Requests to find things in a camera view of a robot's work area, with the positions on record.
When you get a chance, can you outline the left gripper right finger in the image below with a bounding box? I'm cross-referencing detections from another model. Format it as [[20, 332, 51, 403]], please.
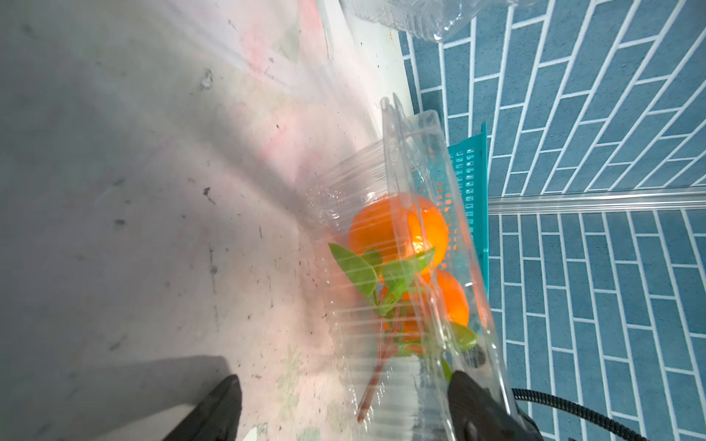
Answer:
[[448, 370, 543, 440]]

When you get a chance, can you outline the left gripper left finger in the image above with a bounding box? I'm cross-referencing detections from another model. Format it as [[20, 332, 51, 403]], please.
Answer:
[[164, 374, 242, 441]]

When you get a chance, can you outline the orange front container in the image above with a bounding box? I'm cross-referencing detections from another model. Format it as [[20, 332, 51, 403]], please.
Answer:
[[349, 194, 450, 268], [402, 270, 470, 355]]

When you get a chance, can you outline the clear clamshell container front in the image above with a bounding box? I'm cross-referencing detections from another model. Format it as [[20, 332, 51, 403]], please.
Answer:
[[308, 97, 523, 440]]

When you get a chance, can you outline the clear clamshell container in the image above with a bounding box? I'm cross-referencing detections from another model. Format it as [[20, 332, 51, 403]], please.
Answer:
[[341, 0, 534, 43], [308, 97, 523, 440]]

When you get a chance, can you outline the teal plastic basket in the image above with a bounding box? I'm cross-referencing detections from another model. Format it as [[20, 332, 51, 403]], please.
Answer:
[[430, 123, 490, 290]]

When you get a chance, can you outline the clear clamshell container back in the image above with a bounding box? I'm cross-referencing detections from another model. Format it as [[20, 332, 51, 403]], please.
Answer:
[[341, 0, 534, 43]]

